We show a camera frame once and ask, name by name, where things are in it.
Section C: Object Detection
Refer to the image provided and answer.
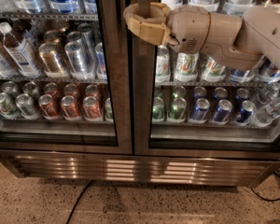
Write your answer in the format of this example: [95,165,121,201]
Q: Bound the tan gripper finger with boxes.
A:
[123,2,171,24]
[126,17,171,46]

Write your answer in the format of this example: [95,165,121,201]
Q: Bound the fridge glass door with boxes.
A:
[0,0,132,153]
[133,0,280,161]

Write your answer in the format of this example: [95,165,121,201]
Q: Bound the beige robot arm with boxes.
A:
[123,2,280,71]

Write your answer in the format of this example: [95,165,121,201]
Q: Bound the steel fridge base grille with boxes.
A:
[0,148,280,188]

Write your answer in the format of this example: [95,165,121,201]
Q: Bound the white green can centre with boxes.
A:
[175,53,199,82]

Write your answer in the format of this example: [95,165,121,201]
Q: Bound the white green can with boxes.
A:
[175,53,199,82]
[201,56,226,82]

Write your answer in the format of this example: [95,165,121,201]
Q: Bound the white green can right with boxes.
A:
[201,56,226,82]

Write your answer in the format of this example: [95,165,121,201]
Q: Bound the green can lower shelf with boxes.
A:
[168,98,187,123]

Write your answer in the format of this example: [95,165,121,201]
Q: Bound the silver soda can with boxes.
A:
[64,41,91,79]

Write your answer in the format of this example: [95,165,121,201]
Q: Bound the blue can lower right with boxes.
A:
[211,99,232,125]

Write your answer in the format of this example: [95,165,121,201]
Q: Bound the blue can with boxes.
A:
[211,99,232,125]
[189,98,210,124]

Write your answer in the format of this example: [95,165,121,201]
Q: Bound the blue can lower left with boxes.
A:
[189,98,210,124]

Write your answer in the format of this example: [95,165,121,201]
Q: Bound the red soda can right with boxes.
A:
[83,96,102,120]

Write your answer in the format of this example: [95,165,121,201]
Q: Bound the red soda can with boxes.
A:
[38,94,60,119]
[61,95,81,120]
[83,96,102,120]

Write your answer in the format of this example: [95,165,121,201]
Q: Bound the gold soda can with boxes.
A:
[39,42,67,78]

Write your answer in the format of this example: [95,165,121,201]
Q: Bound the red soda can middle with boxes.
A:
[61,95,81,120]

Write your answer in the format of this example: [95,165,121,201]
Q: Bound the red soda can left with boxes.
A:
[38,94,60,119]

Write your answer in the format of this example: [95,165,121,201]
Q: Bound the brown tea bottle right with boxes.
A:
[0,22,41,77]

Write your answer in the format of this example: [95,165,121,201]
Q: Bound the brown tea bottle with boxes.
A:
[0,22,41,77]
[0,40,17,77]

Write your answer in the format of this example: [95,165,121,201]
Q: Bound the brown tea bottle left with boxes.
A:
[0,40,17,77]

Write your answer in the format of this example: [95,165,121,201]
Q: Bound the green silver can left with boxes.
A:
[0,92,20,119]

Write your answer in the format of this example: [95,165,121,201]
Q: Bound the black floor cable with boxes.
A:
[65,180,96,224]

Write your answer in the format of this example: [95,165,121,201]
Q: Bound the black cable at right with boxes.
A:
[250,159,280,203]

